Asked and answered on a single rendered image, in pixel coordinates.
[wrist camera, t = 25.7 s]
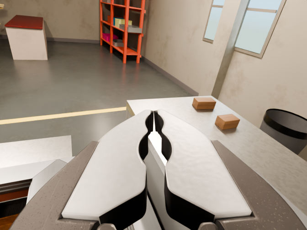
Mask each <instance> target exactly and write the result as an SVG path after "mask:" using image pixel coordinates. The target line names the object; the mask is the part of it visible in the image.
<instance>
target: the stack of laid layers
mask: <svg viewBox="0 0 307 230"><path fill-rule="evenodd" d="M31 185H32V178H31V179H27V180H21V181H16V182H11V183H5V184H0V195H1V194H6V193H12V192H16V191H21V190H26V189H29V192H28V197H27V202H26V203H28V202H29V196H30V191H31ZM127 230H134V227H133V224H132V225H130V226H129V227H127Z"/></svg>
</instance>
